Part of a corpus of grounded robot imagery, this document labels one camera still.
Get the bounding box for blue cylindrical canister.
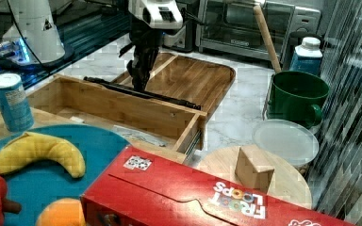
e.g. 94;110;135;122
0;73;34;132

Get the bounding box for Deep River chips bag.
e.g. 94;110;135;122
112;125;167;147

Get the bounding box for teal round plate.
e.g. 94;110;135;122
0;124;128;226

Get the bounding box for black drawer handle bar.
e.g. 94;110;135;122
83;76;202;110

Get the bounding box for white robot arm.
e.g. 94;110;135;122
114;0;203;91

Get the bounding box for yellow plush banana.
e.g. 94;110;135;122
0;132;86;178

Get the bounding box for red Froot Loops box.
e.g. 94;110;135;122
81;146;354;226

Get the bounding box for silver toaster oven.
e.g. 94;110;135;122
196;0;321;62

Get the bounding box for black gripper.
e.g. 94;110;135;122
119;16;162;90

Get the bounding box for dark wooden cutting board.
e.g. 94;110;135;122
112;53;235;124

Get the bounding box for small wooden block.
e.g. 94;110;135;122
235;145;274;193

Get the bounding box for blue white-capped bottle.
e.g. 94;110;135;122
289;37;322;75

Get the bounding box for orange plush fruit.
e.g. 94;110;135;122
35;198;86;226

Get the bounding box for wooden rolling pin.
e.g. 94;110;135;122
254;5;281;73

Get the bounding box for green pot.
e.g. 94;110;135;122
265;71;329;129

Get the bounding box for light wooden drawer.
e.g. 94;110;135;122
26;75;206;163

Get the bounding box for clear plastic lidded container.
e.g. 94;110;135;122
252;119;320;175

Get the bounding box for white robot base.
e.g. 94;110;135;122
0;0;74;68

